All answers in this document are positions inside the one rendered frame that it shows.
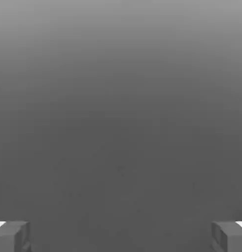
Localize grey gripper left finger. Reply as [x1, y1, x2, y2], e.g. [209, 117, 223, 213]
[0, 220, 32, 252]

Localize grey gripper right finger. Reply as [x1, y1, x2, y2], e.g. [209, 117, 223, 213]
[210, 220, 242, 252]

